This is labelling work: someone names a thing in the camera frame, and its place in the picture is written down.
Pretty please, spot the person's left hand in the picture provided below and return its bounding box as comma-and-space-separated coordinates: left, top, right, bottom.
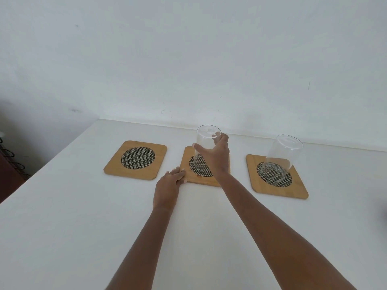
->
153, 167, 187, 211

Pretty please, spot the person's right hand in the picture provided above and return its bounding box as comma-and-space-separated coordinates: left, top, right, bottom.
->
193, 132, 231, 178

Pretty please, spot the square bamboo coaster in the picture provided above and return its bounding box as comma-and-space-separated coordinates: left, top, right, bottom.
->
245, 153, 309, 200
103, 140, 168, 181
180, 146, 231, 188

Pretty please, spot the clear drinking glass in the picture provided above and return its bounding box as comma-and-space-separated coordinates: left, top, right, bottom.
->
193, 124, 222, 178
260, 134, 304, 183

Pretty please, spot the person's right forearm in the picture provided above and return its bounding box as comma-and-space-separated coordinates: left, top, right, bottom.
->
213, 171, 385, 290

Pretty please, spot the person's left forearm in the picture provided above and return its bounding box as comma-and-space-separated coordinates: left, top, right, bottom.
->
104, 207, 179, 290

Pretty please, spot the black wire rack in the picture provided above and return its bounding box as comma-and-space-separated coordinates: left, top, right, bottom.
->
0, 139, 31, 180

